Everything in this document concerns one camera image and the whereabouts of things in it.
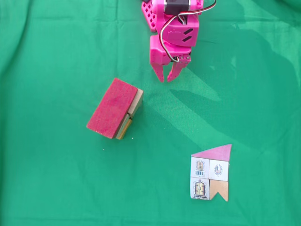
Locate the yellow notched wooden block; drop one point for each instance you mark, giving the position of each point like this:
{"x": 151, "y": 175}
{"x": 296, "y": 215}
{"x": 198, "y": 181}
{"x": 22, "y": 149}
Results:
{"x": 124, "y": 133}

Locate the green cloth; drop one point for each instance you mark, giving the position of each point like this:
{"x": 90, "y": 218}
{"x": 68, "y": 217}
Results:
{"x": 58, "y": 58}

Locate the wooden block with round window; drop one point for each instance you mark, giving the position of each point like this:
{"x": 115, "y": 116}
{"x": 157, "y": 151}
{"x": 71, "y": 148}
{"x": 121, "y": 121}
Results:
{"x": 129, "y": 117}

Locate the wooden block with door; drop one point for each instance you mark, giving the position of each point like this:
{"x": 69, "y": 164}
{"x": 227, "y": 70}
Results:
{"x": 137, "y": 110}

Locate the wooden block with tall window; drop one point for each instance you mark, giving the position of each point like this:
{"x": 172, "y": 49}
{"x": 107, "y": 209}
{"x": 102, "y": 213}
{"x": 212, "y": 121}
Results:
{"x": 139, "y": 95}

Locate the paper picture of house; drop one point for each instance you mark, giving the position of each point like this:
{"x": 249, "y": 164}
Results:
{"x": 200, "y": 169}

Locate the red wooden wedge block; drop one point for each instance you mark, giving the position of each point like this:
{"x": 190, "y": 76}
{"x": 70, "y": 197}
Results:
{"x": 110, "y": 108}

